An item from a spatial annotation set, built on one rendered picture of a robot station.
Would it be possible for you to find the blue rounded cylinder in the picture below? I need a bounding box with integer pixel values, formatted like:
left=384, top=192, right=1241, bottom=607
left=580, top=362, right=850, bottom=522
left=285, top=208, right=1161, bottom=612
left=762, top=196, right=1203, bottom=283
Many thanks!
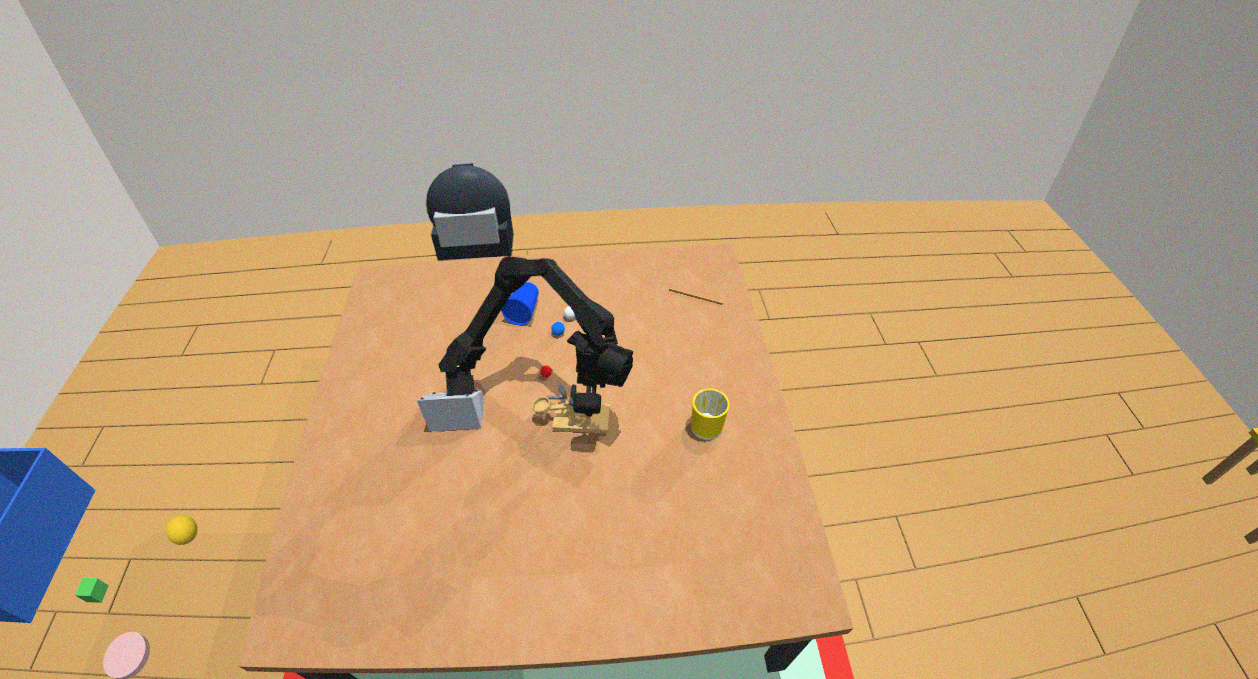
left=501, top=282, right=538, bottom=324

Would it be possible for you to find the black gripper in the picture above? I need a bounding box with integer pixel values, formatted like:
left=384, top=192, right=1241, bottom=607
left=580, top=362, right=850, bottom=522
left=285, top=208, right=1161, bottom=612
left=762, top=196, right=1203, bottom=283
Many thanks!
left=572, top=363, right=603, bottom=416

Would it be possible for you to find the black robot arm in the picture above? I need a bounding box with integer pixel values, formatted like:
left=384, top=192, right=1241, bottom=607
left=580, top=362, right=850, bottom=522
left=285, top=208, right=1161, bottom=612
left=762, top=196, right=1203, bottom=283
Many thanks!
left=438, top=257, right=634, bottom=396

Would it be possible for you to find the yellow cup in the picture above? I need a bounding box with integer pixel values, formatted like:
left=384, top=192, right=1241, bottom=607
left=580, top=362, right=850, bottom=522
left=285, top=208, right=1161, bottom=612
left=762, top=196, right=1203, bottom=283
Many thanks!
left=691, top=389, right=730, bottom=440

